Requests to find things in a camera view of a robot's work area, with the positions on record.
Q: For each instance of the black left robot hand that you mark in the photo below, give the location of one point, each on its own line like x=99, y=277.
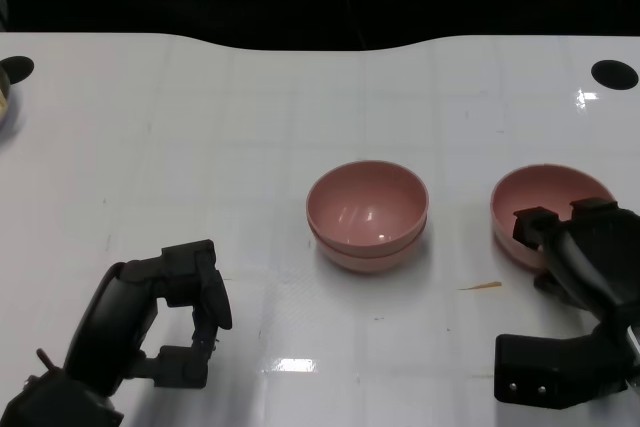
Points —
x=110, y=322

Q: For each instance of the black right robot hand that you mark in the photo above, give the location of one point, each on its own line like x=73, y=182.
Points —
x=595, y=262

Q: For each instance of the pink plastic bowl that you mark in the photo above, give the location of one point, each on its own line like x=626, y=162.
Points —
x=365, y=259
x=367, y=207
x=540, y=187

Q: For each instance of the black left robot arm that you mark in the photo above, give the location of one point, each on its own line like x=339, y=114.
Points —
x=50, y=397

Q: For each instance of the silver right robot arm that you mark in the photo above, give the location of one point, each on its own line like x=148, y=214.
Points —
x=635, y=344

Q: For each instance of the thin wooden sliver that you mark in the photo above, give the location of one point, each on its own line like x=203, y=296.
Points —
x=482, y=286

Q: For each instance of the metal dish with food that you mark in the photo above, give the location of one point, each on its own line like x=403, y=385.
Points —
x=3, y=97

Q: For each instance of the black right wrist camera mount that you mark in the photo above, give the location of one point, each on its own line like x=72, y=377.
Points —
x=540, y=367

